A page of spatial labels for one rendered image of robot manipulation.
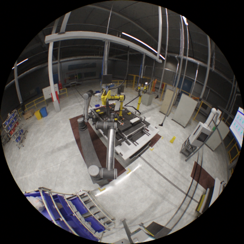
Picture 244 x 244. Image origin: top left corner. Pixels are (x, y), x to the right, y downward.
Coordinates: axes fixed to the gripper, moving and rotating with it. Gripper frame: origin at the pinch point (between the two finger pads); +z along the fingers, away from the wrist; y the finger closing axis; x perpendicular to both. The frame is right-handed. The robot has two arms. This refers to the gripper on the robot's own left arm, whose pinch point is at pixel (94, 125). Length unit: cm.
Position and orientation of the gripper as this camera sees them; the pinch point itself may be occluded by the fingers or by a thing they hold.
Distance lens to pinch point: 253.4
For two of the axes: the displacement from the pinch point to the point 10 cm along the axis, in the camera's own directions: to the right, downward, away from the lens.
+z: -0.9, 7.9, 6.1
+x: 5.0, 5.6, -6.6
